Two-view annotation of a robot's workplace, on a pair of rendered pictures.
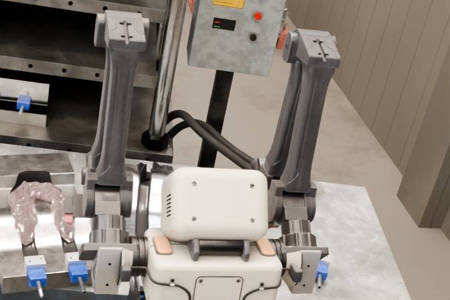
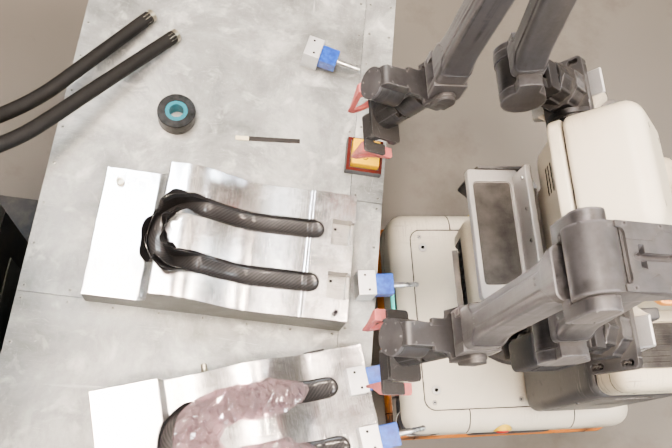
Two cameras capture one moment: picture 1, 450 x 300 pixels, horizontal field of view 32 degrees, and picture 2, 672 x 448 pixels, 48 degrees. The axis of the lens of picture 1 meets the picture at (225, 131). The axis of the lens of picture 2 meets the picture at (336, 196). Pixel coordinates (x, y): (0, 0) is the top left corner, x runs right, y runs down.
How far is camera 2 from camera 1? 1.95 m
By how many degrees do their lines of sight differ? 67
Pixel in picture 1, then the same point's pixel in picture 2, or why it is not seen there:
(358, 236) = not seen: outside the picture
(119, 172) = not seen: hidden behind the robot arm
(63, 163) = (128, 398)
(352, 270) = (307, 16)
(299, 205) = not seen: hidden behind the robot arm
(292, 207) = (551, 76)
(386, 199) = not seen: outside the picture
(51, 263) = (356, 415)
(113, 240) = (629, 325)
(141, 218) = (258, 277)
